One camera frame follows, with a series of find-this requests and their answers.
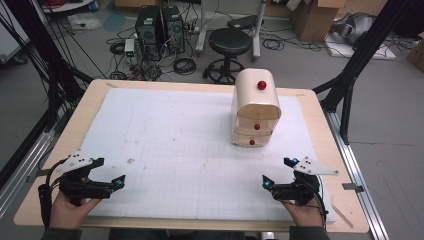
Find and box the black footrest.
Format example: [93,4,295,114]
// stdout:
[227,14,265,31]

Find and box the black computer tower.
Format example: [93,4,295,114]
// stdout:
[161,5,186,55]
[134,4,164,62]

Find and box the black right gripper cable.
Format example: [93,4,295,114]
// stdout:
[308,179,330,231]

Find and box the small cardboard box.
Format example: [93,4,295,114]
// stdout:
[406,31,424,73]

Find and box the person's left hand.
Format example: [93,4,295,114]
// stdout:
[49,192,101,230]

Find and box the black metal frame stand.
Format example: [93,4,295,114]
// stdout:
[0,0,95,134]
[312,0,416,145]

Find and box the white round table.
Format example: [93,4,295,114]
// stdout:
[39,0,95,14]

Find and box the tan tape strip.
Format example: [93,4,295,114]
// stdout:
[331,204,355,230]

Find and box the person's right hand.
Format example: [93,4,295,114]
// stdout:
[281,198,324,228]

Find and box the white grid mat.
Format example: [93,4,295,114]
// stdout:
[79,87,336,224]

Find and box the grey vacuum cleaner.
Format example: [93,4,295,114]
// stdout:
[329,12,376,46]

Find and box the cream mini drawer cabinet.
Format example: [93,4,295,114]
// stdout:
[230,68,283,148]

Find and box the aluminium rail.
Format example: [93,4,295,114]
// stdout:
[0,129,57,219]
[324,109,390,240]

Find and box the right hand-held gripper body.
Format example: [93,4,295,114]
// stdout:
[271,155,339,206]

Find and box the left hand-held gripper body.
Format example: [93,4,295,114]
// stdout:
[54,151,113,207]

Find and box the white flat board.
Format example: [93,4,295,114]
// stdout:
[324,33,398,61]

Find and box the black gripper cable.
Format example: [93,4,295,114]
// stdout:
[37,159,68,231]
[308,179,330,231]

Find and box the white desk leg frame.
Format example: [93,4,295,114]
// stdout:
[195,0,268,62]

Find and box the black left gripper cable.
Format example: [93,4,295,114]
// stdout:
[37,159,68,231]

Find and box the large cardboard box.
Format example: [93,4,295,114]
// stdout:
[289,0,348,43]

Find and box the metal bracket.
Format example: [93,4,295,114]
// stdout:
[25,168,52,184]
[342,182,365,194]

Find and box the coiled black cable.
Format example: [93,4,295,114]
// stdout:
[261,37,285,52]
[109,41,126,56]
[172,57,197,76]

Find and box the small white power box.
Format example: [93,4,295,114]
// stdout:
[124,38,136,65]

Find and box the black round stool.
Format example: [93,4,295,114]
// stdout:
[202,27,253,85]

